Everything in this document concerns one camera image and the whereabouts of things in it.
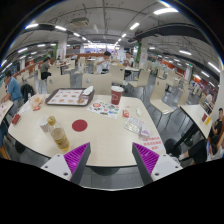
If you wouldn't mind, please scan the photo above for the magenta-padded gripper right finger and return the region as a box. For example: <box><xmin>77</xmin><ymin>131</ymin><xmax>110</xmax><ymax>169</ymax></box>
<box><xmin>131</xmin><ymin>142</ymin><xmax>184</xmax><ymax>186</ymax></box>

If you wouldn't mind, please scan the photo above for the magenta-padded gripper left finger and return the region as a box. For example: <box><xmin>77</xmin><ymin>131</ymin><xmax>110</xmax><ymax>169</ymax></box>
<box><xmin>40</xmin><ymin>142</ymin><xmax>92</xmax><ymax>185</ymax></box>

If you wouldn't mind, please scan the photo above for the clear tea bottle yellow cap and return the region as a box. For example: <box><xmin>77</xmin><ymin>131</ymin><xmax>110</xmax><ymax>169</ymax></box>
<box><xmin>46</xmin><ymin>115</ymin><xmax>71</xmax><ymax>152</ymax></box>

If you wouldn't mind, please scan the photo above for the white table notice sticker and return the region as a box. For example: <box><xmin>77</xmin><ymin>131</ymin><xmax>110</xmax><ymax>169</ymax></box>
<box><xmin>142</xmin><ymin>135</ymin><xmax>166</xmax><ymax>154</ymax></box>

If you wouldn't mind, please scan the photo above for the flat round red coaster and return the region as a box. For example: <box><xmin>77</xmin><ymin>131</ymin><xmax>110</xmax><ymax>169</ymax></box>
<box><xmin>71</xmin><ymin>119</ymin><xmax>89</xmax><ymax>133</ymax></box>

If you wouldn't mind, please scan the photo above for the clear plastic packet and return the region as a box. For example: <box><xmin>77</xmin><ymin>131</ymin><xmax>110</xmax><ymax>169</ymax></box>
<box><xmin>123</xmin><ymin>115</ymin><xmax>151</xmax><ymax>140</ymax></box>

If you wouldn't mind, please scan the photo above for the white patterned mug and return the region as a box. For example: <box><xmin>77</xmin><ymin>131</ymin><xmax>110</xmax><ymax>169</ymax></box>
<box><xmin>38</xmin><ymin>116</ymin><xmax>51</xmax><ymax>133</ymax></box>

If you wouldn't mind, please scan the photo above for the person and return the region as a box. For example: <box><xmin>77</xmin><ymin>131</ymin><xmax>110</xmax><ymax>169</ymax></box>
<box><xmin>0</xmin><ymin>70</ymin><xmax>25</xmax><ymax>108</ymax></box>
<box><xmin>123</xmin><ymin>51</ymin><xmax>136</xmax><ymax>79</ymax></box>
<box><xmin>178</xmin><ymin>134</ymin><xmax>224</xmax><ymax>165</ymax></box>
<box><xmin>208</xmin><ymin>107</ymin><xmax>224</xmax><ymax>139</ymax></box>
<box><xmin>96</xmin><ymin>50</ymin><xmax>113</xmax><ymax>75</ymax></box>
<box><xmin>39</xmin><ymin>57</ymin><xmax>53</xmax><ymax>81</ymax></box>

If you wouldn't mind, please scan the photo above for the colourful sticker sheet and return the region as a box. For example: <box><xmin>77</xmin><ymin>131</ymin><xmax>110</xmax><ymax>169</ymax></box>
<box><xmin>87</xmin><ymin>99</ymin><xmax>120</xmax><ymax>120</ymax></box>

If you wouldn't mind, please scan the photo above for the brown food tray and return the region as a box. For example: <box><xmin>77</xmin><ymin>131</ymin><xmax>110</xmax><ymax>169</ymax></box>
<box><xmin>45</xmin><ymin>87</ymin><xmax>95</xmax><ymax>107</ymax></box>

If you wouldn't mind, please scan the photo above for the beige chairs group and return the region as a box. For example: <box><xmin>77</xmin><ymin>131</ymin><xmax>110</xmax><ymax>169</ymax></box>
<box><xmin>49</xmin><ymin>56</ymin><xmax>208</xmax><ymax>116</ymax></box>

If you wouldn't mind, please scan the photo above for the beige dining table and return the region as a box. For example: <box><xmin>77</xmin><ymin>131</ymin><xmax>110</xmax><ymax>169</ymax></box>
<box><xmin>179</xmin><ymin>104</ymin><xmax>213</xmax><ymax>139</ymax></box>
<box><xmin>0</xmin><ymin>99</ymin><xmax>14</xmax><ymax>125</ymax></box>

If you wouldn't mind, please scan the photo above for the crumpled orange food wrapper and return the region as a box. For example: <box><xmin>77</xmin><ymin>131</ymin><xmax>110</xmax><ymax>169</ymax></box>
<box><xmin>29</xmin><ymin>93</ymin><xmax>47</xmax><ymax>112</ymax></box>

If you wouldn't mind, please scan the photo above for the white paper napkin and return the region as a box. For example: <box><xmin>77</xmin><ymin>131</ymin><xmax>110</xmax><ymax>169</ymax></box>
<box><xmin>82</xmin><ymin>85</ymin><xmax>95</xmax><ymax>97</ymax></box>

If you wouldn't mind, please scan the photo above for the red paper cup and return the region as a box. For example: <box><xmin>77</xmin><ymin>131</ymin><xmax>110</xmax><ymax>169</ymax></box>
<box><xmin>110</xmin><ymin>85</ymin><xmax>125</xmax><ymax>106</ymax></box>

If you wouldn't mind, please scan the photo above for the small red box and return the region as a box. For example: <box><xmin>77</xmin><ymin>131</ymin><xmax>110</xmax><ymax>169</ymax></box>
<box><xmin>11</xmin><ymin>113</ymin><xmax>22</xmax><ymax>126</ymax></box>

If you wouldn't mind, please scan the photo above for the white paper receipt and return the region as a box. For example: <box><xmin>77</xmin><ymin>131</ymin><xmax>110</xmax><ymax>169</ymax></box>
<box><xmin>18</xmin><ymin>100</ymin><xmax>33</xmax><ymax>115</ymax></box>

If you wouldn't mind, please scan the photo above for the beige chair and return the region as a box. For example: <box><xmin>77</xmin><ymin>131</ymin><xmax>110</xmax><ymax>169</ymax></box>
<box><xmin>81</xmin><ymin>73</ymin><xmax>113</xmax><ymax>96</ymax></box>
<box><xmin>46</xmin><ymin>73</ymin><xmax>72</xmax><ymax>94</ymax></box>

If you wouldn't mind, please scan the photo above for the black backpack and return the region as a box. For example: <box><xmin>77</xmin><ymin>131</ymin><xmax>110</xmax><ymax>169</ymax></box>
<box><xmin>20</xmin><ymin>83</ymin><xmax>36</xmax><ymax>104</ymax></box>

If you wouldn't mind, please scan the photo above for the ceiling air conditioner unit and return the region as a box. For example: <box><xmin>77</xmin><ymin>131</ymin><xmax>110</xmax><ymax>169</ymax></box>
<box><xmin>69</xmin><ymin>16</ymin><xmax>90</xmax><ymax>28</ymax></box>

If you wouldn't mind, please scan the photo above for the ceiling lights group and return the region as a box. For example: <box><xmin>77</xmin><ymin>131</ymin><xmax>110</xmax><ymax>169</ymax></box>
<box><xmin>0</xmin><ymin>6</ymin><xmax>223</xmax><ymax>88</ymax></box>

